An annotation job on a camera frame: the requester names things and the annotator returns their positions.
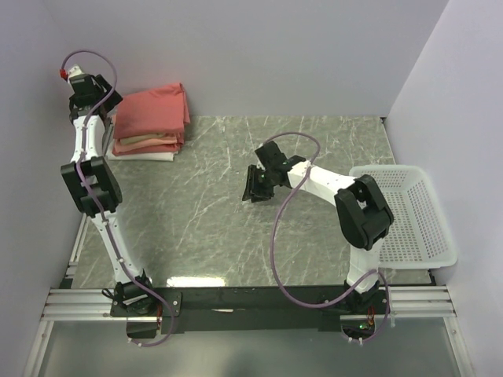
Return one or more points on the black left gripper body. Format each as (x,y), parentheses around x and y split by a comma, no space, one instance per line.
(113,99)

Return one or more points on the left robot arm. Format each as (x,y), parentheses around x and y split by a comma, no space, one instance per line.
(96,193)

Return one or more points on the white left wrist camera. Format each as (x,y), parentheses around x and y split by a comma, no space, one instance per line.
(73,75)

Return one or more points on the aluminium frame rail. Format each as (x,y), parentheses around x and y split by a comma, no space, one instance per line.
(91,305)

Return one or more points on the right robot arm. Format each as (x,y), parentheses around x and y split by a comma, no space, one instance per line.
(364,216)

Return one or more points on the folded pink t-shirt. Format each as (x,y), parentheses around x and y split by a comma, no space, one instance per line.
(145,147)

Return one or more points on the folded tan t-shirt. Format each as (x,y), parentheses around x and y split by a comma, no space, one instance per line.
(150,138)

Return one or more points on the red t-shirt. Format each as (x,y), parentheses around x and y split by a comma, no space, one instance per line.
(162,110)

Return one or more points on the white plastic basket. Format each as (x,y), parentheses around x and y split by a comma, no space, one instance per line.
(419,238)

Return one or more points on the folded white t-shirt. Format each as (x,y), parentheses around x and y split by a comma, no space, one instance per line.
(156,156)

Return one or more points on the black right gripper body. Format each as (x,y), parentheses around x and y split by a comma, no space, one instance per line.
(263,184)

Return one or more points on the black base beam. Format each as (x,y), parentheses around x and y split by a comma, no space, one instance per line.
(238,308)

